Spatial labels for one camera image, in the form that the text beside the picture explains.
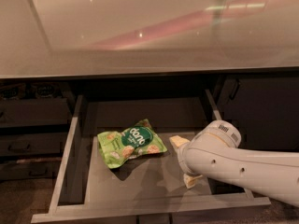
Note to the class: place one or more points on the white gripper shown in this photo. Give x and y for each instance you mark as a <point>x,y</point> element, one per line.
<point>184,160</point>

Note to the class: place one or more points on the dark grey drawer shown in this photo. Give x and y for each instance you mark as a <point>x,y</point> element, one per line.
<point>30,168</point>
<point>34,112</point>
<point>149,189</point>
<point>32,144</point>

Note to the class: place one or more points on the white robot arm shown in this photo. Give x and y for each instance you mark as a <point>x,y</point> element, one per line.
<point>215,153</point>

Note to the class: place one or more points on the green snack bag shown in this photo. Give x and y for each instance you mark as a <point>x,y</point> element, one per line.
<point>116,148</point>

